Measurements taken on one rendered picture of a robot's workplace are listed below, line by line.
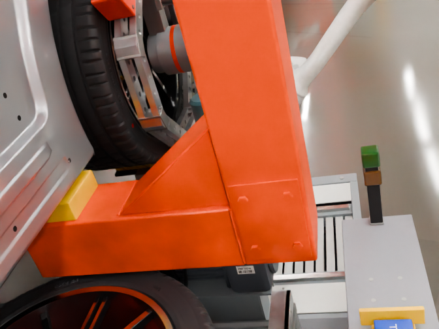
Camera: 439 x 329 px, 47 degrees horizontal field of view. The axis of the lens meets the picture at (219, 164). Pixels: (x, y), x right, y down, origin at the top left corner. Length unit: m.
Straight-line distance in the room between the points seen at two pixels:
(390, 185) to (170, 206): 1.30
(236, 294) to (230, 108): 0.72
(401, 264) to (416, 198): 0.96
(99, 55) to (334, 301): 0.99
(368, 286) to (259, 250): 0.25
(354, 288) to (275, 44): 0.56
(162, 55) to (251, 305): 0.77
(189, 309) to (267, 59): 0.55
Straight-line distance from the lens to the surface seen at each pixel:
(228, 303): 1.54
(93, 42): 1.29
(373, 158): 1.19
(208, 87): 0.92
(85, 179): 1.25
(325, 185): 2.12
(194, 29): 0.88
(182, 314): 1.12
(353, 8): 1.61
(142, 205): 1.12
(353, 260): 1.22
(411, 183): 2.23
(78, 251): 1.25
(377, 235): 1.28
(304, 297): 1.67
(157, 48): 1.49
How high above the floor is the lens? 1.28
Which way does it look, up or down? 30 degrees down
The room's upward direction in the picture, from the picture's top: 15 degrees counter-clockwise
